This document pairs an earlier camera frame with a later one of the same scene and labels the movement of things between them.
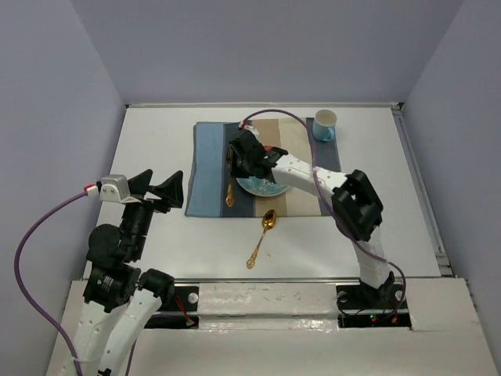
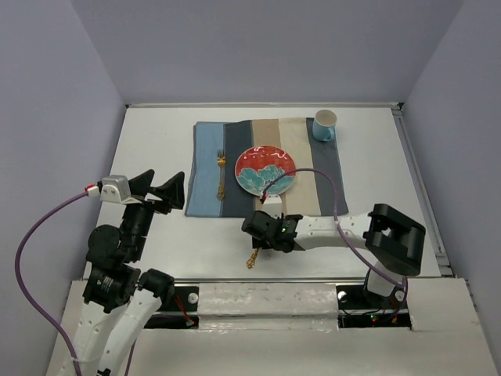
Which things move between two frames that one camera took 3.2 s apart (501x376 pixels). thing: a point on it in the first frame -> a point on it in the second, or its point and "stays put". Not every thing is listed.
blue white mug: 324,124 stays put
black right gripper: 236,171 -> 257,242
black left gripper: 172,193 stays put
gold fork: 229,200 -> 221,161
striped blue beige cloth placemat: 211,190 stays put
